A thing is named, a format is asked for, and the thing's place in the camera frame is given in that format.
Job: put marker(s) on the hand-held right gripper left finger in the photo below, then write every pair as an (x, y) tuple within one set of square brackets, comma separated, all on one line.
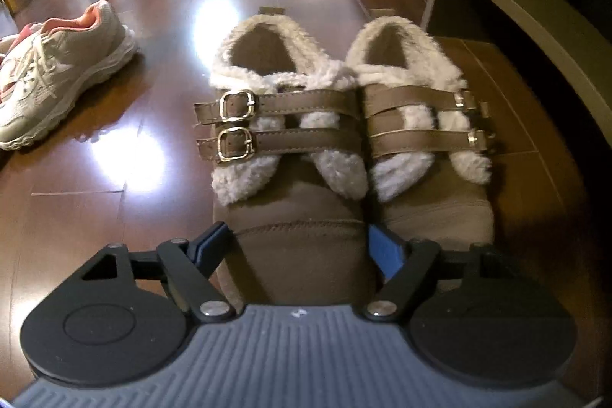
[(208, 245)]

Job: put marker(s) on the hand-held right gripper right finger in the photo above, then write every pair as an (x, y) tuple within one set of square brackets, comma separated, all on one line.
[(385, 250)]

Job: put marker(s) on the brown fleece-lined buckle shoe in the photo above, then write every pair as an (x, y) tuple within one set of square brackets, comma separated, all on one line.
[(430, 217), (296, 255)]

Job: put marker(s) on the grey pink-lined sneaker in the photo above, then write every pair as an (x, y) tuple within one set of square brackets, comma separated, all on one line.
[(26, 29), (62, 68)]

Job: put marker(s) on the dark shoe cabinet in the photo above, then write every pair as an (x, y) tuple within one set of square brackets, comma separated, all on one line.
[(526, 11)]

